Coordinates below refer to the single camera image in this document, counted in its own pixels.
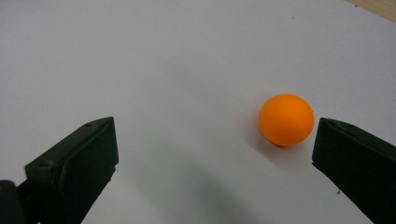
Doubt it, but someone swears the orange ping-pong ball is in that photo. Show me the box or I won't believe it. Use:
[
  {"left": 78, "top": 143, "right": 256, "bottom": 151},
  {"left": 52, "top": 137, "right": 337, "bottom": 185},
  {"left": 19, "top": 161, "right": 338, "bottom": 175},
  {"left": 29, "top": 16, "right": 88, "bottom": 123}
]
[{"left": 258, "top": 93, "right": 316, "bottom": 147}]

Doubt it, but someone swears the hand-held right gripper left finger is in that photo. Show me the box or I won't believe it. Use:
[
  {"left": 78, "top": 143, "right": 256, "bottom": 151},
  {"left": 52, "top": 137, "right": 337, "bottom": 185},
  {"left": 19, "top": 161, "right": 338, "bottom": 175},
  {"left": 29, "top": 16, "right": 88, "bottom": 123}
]
[{"left": 17, "top": 116, "right": 120, "bottom": 224}]

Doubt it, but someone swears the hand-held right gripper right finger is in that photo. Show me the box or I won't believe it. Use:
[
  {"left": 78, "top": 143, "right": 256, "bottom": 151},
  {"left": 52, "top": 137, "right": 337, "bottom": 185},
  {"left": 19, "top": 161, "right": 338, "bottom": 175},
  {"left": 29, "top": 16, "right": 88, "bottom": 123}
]
[{"left": 311, "top": 117, "right": 396, "bottom": 224}]

